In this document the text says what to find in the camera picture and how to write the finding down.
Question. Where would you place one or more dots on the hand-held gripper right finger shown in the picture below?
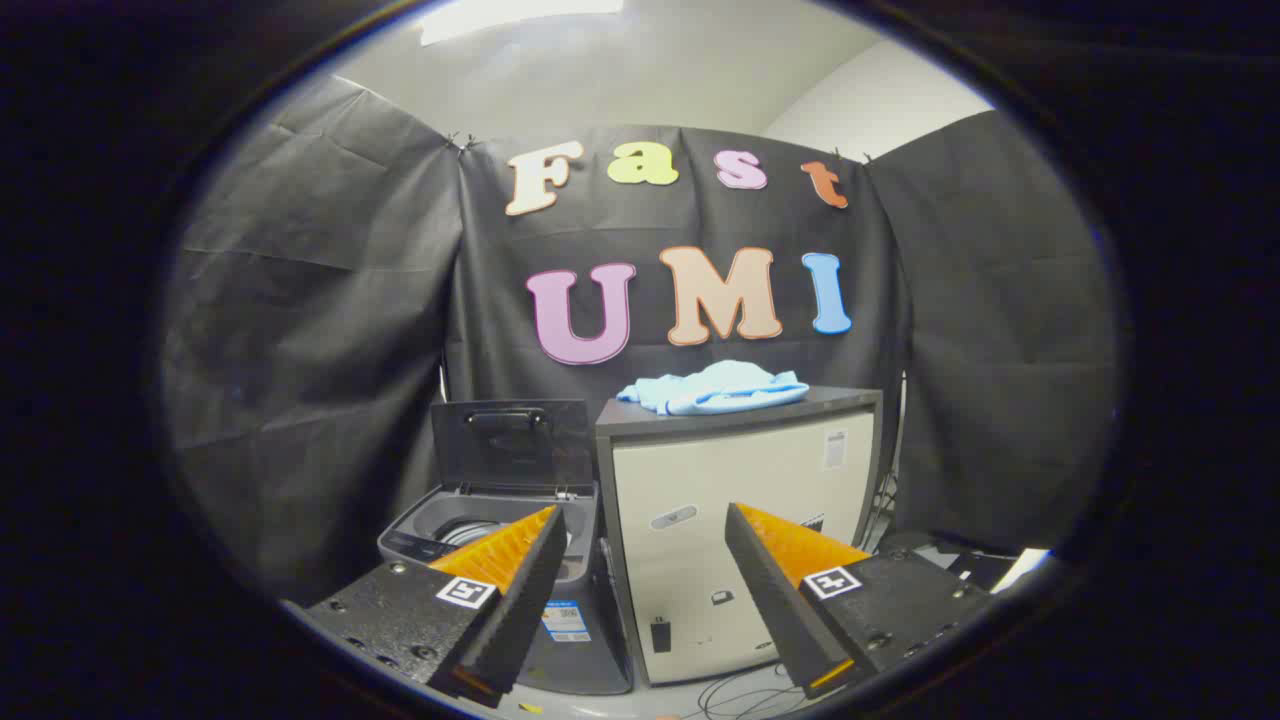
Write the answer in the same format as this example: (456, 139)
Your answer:
(775, 600)

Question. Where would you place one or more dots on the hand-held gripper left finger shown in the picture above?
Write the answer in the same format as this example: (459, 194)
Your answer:
(520, 610)

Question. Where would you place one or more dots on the grey washing machine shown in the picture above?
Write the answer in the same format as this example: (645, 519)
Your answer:
(590, 650)

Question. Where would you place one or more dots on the light blue shirt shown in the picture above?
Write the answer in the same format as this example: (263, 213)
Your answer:
(715, 388)

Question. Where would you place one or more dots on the beige cabinet with grey top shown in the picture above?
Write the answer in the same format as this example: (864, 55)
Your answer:
(700, 470)

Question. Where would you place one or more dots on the black backdrop cloth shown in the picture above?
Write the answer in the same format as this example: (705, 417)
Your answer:
(330, 330)

